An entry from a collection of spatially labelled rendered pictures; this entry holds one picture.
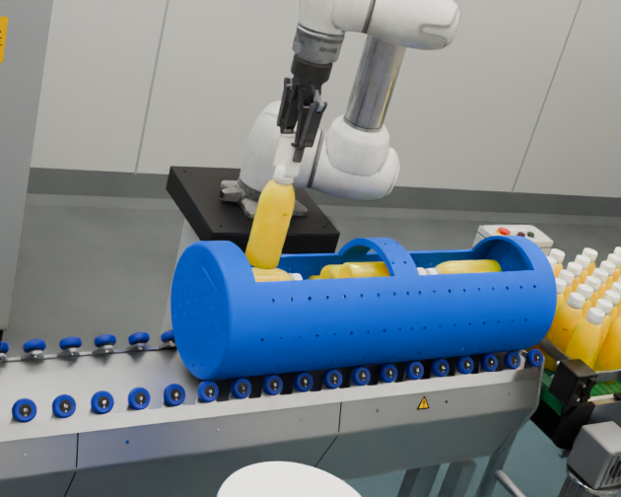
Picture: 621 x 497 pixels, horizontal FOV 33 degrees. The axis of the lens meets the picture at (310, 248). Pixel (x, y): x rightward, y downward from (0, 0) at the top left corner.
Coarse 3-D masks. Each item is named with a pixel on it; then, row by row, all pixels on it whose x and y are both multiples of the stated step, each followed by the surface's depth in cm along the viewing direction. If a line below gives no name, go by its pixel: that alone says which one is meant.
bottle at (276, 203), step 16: (272, 192) 203; (288, 192) 204; (256, 208) 207; (272, 208) 204; (288, 208) 205; (256, 224) 207; (272, 224) 205; (288, 224) 207; (256, 240) 207; (272, 240) 206; (256, 256) 208; (272, 256) 208
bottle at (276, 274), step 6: (252, 270) 220; (258, 270) 221; (264, 270) 222; (270, 270) 222; (276, 270) 223; (282, 270) 225; (258, 276) 220; (264, 276) 220; (270, 276) 221; (276, 276) 222; (282, 276) 223; (288, 276) 224
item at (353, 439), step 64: (0, 384) 202; (64, 384) 207; (128, 384) 212; (192, 384) 218; (256, 384) 224; (320, 384) 230; (512, 384) 256; (0, 448) 190; (64, 448) 197; (128, 448) 204; (192, 448) 212; (256, 448) 220; (320, 448) 233; (384, 448) 246; (448, 448) 261
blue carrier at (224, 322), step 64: (192, 256) 214; (320, 256) 239; (384, 256) 226; (448, 256) 260; (512, 256) 258; (192, 320) 215; (256, 320) 204; (320, 320) 211; (384, 320) 220; (448, 320) 230; (512, 320) 241
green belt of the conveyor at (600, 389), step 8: (544, 368) 268; (544, 376) 265; (544, 384) 263; (600, 384) 268; (608, 384) 269; (616, 384) 270; (544, 392) 262; (592, 392) 263; (600, 392) 264; (608, 392) 265; (544, 400) 263; (552, 400) 260; (552, 408) 261; (560, 408) 258
